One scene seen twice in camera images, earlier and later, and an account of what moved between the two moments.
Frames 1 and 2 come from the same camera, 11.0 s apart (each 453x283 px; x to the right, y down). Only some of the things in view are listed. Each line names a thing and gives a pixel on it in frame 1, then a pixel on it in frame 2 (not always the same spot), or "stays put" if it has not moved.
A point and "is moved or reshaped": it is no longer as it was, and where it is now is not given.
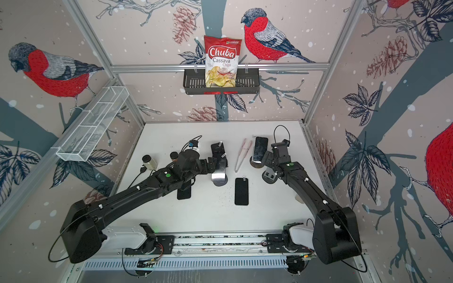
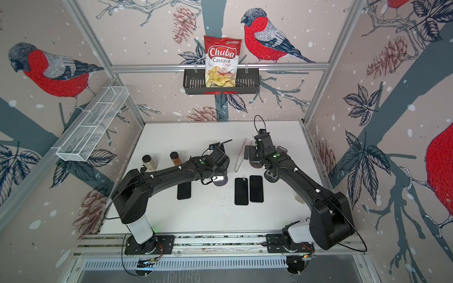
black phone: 241,191 stays put
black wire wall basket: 247,81 stays put
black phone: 261,147 is moved or reshaped
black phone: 184,194 stays put
